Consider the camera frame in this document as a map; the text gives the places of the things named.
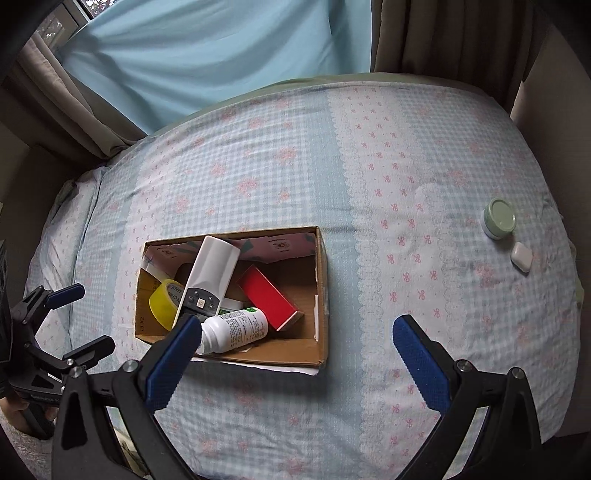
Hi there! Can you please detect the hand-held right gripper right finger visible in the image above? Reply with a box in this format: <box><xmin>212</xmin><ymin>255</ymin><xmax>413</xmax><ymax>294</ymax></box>
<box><xmin>392</xmin><ymin>315</ymin><xmax>542</xmax><ymax>480</ymax></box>

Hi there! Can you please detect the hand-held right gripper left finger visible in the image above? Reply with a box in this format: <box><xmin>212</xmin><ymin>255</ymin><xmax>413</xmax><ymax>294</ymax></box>
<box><xmin>51</xmin><ymin>315</ymin><xmax>204</xmax><ymax>480</ymax></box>

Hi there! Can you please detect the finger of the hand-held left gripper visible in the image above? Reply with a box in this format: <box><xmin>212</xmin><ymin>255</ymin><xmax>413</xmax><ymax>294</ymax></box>
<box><xmin>32</xmin><ymin>336</ymin><xmax>116</xmax><ymax>371</ymax></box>
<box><xmin>11</xmin><ymin>284</ymin><xmax>86</xmax><ymax>324</ymax></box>

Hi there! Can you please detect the yellow tape roll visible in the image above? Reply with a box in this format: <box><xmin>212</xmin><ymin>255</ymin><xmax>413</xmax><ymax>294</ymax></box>
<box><xmin>148</xmin><ymin>278</ymin><xmax>185</xmax><ymax>330</ymax></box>

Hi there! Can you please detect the white bottle with green label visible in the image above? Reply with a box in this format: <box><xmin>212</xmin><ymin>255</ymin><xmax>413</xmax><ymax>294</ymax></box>
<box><xmin>196</xmin><ymin>307</ymin><xmax>269</xmax><ymax>355</ymax></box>

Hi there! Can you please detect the white remote control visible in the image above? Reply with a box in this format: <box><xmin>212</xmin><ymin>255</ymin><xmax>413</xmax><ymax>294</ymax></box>
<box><xmin>173</xmin><ymin>235</ymin><xmax>241</xmax><ymax>330</ymax></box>

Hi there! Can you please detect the red box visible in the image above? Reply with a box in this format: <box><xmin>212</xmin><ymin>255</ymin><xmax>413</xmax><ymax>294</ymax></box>
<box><xmin>237</xmin><ymin>265</ymin><xmax>304</xmax><ymax>332</ymax></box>

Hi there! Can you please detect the cardboard box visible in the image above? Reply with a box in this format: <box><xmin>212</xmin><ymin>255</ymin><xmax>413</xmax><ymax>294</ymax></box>
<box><xmin>134</xmin><ymin>225</ymin><xmax>329</xmax><ymax>377</ymax></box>

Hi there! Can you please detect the person's left hand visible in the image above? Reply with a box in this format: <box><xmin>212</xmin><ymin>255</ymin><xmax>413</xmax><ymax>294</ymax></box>
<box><xmin>0</xmin><ymin>398</ymin><xmax>33</xmax><ymax>435</ymax></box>

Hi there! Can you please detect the floral pillow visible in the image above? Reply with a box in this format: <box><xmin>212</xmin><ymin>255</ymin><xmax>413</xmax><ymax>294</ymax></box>
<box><xmin>28</xmin><ymin>164</ymin><xmax>112</xmax><ymax>352</ymax></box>

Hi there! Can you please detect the white earbud case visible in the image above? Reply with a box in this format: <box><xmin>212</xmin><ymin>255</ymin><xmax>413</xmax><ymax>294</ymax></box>
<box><xmin>510</xmin><ymin>242</ymin><xmax>533</xmax><ymax>274</ymax></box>

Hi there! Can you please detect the pale green jar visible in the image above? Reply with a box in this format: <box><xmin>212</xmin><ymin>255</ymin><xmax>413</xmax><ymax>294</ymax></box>
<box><xmin>483</xmin><ymin>198</ymin><xmax>516</xmax><ymax>241</ymax></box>

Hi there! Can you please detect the checked floral bed sheet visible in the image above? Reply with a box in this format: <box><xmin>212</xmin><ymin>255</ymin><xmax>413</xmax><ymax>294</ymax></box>
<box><xmin>25</xmin><ymin>76</ymin><xmax>583</xmax><ymax>480</ymax></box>

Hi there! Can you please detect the grey-brown curtain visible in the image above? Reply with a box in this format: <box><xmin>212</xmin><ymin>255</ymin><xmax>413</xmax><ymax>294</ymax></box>
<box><xmin>369</xmin><ymin>0</ymin><xmax>550</xmax><ymax>112</ymax></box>
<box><xmin>0</xmin><ymin>37</ymin><xmax>148</xmax><ymax>167</ymax></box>

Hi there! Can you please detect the window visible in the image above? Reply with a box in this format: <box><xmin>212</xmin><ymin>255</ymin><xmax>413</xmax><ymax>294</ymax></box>
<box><xmin>32</xmin><ymin>0</ymin><xmax>121</xmax><ymax>51</ymax></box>

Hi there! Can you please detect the light blue hanging cloth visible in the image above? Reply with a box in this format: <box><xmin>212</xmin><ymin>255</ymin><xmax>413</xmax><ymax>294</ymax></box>
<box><xmin>55</xmin><ymin>0</ymin><xmax>375</xmax><ymax>134</ymax></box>

